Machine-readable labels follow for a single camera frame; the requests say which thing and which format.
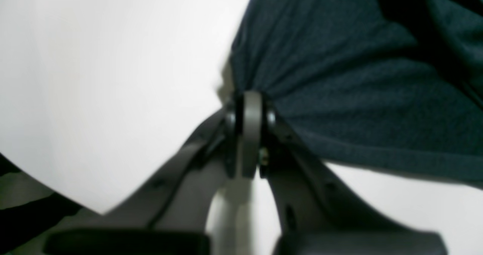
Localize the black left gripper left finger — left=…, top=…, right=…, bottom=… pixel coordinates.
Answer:
left=43, top=91, right=263, bottom=255

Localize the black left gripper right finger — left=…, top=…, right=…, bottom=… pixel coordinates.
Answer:
left=261, top=100, right=448, bottom=255

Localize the dark grey long-sleeve T-shirt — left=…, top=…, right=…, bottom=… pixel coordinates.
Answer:
left=231, top=0, right=483, bottom=187

